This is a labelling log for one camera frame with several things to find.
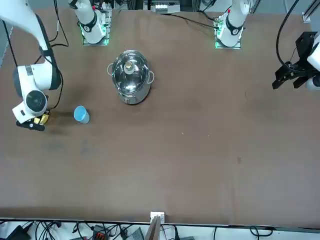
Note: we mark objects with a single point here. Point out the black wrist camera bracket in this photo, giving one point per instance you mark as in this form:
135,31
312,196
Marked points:
35,127

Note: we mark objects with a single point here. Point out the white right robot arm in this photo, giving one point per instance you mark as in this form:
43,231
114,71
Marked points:
37,77

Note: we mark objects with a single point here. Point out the aluminium frame post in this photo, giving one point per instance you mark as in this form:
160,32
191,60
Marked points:
157,225

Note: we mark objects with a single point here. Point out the black device with red connectors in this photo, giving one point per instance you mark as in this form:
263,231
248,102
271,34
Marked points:
100,235

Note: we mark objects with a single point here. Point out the aluminium frame rail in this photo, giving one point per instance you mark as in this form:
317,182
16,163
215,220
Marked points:
307,17

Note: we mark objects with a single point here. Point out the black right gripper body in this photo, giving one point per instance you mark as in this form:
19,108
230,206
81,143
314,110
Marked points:
47,113

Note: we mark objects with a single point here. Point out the glass pot lid with knob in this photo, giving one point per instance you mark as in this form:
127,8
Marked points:
130,82

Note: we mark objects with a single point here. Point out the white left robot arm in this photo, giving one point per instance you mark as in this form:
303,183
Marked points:
233,27

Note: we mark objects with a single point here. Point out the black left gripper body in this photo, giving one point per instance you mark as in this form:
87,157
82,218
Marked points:
306,45

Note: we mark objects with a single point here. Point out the black power adapter box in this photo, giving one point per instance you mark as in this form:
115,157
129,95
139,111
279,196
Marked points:
18,233

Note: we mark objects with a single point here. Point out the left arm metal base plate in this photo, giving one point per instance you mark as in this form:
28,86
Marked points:
226,47

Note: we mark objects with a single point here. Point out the stainless steel cooking pot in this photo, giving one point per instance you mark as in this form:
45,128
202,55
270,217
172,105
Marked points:
132,98

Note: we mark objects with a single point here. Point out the blue plastic cup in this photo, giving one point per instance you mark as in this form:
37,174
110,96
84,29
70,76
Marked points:
81,113

